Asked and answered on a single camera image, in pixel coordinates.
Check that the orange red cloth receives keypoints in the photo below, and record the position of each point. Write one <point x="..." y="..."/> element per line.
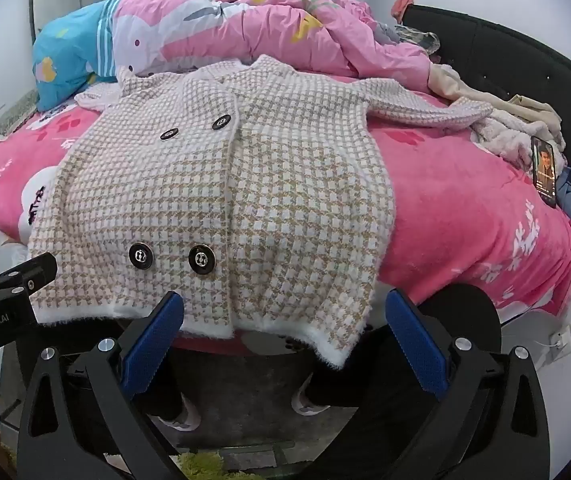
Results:
<point x="401" y="7"/>

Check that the white pink shoe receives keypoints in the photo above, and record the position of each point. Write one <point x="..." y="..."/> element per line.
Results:
<point x="183" y="417"/>
<point x="309" y="401"/>

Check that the green fuzzy slipper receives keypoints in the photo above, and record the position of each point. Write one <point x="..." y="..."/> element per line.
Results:
<point x="200" y="467"/>

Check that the person's left leg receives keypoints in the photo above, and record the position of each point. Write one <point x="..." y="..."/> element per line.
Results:
<point x="165" y="385"/>

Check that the pink blue rabbit print duvet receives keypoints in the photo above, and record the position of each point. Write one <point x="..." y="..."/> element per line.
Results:
<point x="245" y="30"/>

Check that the black smartphone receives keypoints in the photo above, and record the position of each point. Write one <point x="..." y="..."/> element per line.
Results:
<point x="544" y="170"/>

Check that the black bed headboard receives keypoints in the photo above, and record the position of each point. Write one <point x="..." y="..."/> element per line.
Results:
<point x="515" y="60"/>

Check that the white wall socket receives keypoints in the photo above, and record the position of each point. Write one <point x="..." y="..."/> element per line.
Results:
<point x="560" y="342"/>

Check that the beige white houndstooth jacket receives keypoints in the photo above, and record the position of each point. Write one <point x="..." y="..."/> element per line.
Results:
<point x="290" y="185"/>

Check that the person's leg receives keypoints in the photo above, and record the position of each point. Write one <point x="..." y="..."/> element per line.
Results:
<point x="355" y="370"/>
<point x="165" y="385"/>

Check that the grey patterned cloth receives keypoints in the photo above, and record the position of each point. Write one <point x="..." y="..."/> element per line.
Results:
<point x="415" y="37"/>

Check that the person's right leg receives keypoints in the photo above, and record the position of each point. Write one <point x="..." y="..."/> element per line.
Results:
<point x="355" y="370"/>

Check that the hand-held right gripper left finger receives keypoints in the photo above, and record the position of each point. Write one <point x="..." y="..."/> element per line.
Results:
<point x="153" y="340"/>

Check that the pink flower print blanket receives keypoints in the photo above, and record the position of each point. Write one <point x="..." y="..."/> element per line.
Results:
<point x="455" y="210"/>

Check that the beige garment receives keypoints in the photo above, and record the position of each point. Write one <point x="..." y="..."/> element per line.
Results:
<point x="465" y="90"/>

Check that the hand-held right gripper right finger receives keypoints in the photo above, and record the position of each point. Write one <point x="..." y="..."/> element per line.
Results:
<point x="415" y="340"/>

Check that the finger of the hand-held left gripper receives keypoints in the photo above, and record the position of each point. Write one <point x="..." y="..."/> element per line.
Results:
<point x="35" y="270"/>

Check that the cream fluffy garment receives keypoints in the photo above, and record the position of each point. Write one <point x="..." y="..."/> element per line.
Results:
<point x="505" y="135"/>

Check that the grey patterned mattress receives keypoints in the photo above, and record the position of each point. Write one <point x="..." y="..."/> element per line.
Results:
<point x="10" y="110"/>

